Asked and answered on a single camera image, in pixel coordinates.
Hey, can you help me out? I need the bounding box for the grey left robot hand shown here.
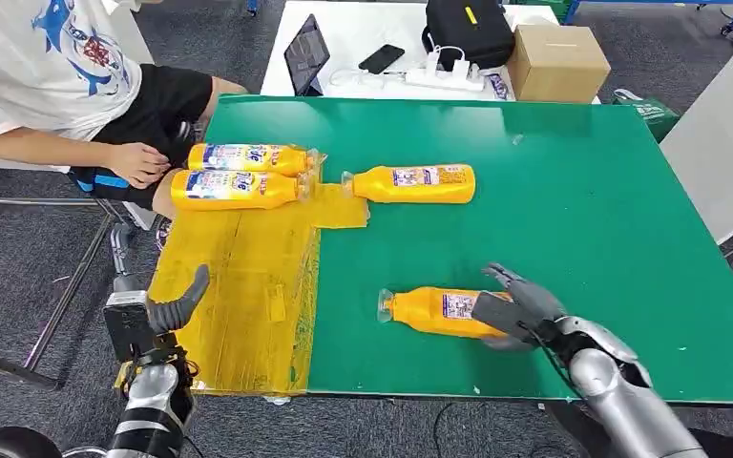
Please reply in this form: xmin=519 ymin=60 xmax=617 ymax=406
xmin=109 ymin=220 xmax=211 ymax=336

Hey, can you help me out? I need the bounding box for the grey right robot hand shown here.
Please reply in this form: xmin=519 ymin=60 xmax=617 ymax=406
xmin=471 ymin=262 xmax=570 ymax=353

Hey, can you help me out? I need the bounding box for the orange drink bottle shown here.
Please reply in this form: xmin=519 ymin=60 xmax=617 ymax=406
xmin=187 ymin=142 xmax=321 ymax=178
xmin=170 ymin=168 xmax=312 ymax=213
xmin=377 ymin=285 xmax=513 ymax=341
xmin=341 ymin=164 xmax=476 ymax=205

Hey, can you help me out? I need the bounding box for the yellow sheet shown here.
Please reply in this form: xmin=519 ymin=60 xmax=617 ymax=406
xmin=115 ymin=148 xmax=371 ymax=398

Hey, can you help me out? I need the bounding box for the green table mat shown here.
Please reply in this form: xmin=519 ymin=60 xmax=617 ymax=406
xmin=204 ymin=94 xmax=733 ymax=406

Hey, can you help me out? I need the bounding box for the person's right hand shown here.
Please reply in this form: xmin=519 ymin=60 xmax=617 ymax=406
xmin=105 ymin=141 xmax=172 ymax=191

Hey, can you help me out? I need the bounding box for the blue white packet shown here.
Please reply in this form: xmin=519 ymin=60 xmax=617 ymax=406
xmin=485 ymin=73 xmax=511 ymax=101

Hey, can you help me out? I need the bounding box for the black round robot body part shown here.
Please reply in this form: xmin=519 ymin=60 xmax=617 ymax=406
xmin=0 ymin=427 xmax=63 ymax=458

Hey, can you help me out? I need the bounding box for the green bag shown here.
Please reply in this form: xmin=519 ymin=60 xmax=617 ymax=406
xmin=611 ymin=88 xmax=682 ymax=144

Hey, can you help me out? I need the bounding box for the brown cardboard box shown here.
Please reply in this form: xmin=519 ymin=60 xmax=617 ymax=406
xmin=507 ymin=24 xmax=613 ymax=104

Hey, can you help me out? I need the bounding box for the white power strip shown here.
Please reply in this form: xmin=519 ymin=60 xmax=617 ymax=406
xmin=404 ymin=67 xmax=487 ymax=93

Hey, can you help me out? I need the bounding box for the pale grey side table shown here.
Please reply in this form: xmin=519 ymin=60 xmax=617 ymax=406
xmin=659 ymin=20 xmax=733 ymax=246

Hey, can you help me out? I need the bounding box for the black bag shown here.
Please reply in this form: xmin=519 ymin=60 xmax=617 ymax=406
xmin=422 ymin=0 xmax=517 ymax=72

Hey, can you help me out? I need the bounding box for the person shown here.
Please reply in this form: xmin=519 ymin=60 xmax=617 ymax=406
xmin=0 ymin=0 xmax=251 ymax=251

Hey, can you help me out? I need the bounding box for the black tablet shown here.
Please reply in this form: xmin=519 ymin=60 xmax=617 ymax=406
xmin=283 ymin=13 xmax=332 ymax=97

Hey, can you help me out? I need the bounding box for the black smartphone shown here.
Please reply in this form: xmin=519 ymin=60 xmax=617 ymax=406
xmin=358 ymin=44 xmax=407 ymax=75

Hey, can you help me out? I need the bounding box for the white table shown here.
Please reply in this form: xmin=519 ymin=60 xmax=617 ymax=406
xmin=260 ymin=0 xmax=601 ymax=106

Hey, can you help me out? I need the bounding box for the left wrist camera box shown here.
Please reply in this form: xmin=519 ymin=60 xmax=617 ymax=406
xmin=101 ymin=290 xmax=154 ymax=364

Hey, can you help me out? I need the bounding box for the metal chair frame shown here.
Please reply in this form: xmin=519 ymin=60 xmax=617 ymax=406
xmin=0 ymin=194 xmax=129 ymax=391

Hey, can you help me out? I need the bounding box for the blue metal frame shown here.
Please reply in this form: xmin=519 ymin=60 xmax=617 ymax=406
xmin=562 ymin=0 xmax=733 ymax=27

